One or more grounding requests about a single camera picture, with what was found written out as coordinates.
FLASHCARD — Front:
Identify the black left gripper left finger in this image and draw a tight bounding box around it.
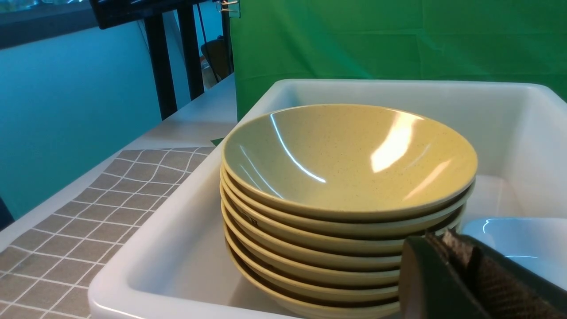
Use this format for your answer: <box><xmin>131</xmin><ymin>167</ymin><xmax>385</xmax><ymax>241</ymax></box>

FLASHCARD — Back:
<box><xmin>399</xmin><ymin>237</ymin><xmax>491</xmax><ymax>319</ymax></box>

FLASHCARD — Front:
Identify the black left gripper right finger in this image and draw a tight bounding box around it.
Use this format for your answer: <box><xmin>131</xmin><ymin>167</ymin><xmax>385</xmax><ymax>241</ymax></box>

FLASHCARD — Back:
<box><xmin>425</xmin><ymin>230</ymin><xmax>567</xmax><ymax>319</ymax></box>

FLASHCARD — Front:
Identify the white square dish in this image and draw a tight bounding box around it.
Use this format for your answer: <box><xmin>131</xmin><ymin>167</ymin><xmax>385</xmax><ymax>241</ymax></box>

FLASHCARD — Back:
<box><xmin>462</xmin><ymin>218</ymin><xmax>567</xmax><ymax>289</ymax></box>

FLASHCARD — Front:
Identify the yellow noodle bowl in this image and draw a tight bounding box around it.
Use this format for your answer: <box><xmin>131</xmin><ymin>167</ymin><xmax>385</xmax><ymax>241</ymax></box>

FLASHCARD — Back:
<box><xmin>220</xmin><ymin>192</ymin><xmax>402</xmax><ymax>272</ymax></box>
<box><xmin>222</xmin><ymin>214</ymin><xmax>400</xmax><ymax>289</ymax></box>
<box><xmin>224</xmin><ymin>228</ymin><xmax>398</xmax><ymax>307</ymax></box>
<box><xmin>219</xmin><ymin>168</ymin><xmax>476</xmax><ymax>240</ymax></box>
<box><xmin>220</xmin><ymin>182</ymin><xmax>466</xmax><ymax>256</ymax></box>
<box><xmin>221</xmin><ymin>104</ymin><xmax>478</xmax><ymax>222</ymax></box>
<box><xmin>225</xmin><ymin>243</ymin><xmax>401</xmax><ymax>319</ymax></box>

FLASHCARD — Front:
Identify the large white plastic bin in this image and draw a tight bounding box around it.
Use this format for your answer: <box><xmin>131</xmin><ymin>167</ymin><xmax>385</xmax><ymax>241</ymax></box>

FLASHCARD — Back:
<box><xmin>88</xmin><ymin>79</ymin><xmax>566</xmax><ymax>319</ymax></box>

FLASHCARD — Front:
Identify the green backdrop cloth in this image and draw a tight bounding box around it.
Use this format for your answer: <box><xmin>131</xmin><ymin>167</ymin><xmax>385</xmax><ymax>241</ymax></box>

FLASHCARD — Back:
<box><xmin>230</xmin><ymin>0</ymin><xmax>567</xmax><ymax>120</ymax></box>

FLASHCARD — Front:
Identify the grey checkered table mat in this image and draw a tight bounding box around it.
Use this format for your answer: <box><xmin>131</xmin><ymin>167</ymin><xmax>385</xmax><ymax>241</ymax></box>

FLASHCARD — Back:
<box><xmin>0</xmin><ymin>147</ymin><xmax>213</xmax><ymax>319</ymax></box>

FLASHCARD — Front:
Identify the black metal stand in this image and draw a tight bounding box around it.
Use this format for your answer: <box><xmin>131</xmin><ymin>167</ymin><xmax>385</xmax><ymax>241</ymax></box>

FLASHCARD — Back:
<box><xmin>89</xmin><ymin>0</ymin><xmax>240</xmax><ymax>120</ymax></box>

